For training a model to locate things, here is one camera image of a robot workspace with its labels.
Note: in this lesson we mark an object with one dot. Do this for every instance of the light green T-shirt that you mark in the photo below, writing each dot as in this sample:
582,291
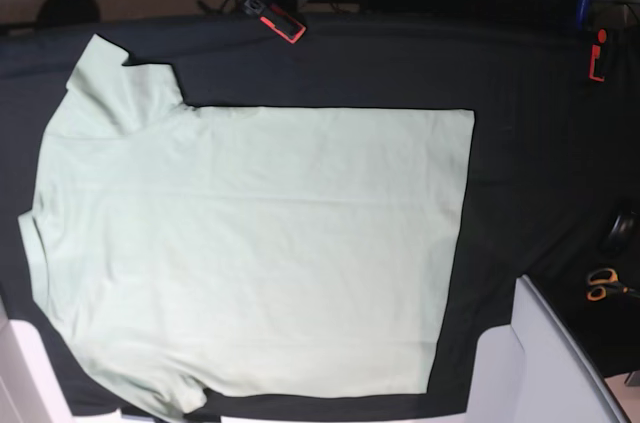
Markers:
242,250

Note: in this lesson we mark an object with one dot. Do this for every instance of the black round stool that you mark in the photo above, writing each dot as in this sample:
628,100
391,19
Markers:
59,13

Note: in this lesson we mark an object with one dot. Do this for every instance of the red and black clamp tool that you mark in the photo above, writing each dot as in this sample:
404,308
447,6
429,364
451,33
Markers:
276,19

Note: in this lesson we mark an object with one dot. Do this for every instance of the black table cloth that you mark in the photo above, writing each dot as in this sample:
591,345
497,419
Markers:
554,155

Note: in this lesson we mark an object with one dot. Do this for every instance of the orange and black bracket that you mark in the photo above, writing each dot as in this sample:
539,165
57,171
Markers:
595,70

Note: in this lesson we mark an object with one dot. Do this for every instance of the orange handled scissors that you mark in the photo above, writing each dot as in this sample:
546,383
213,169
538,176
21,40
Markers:
604,283

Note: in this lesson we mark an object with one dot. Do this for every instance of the white table frame right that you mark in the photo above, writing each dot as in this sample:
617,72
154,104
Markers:
532,370

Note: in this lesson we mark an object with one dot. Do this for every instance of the white table frame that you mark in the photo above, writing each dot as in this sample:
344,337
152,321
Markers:
30,392
532,370

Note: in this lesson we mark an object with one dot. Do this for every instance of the white table frame left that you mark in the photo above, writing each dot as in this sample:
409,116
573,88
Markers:
30,392

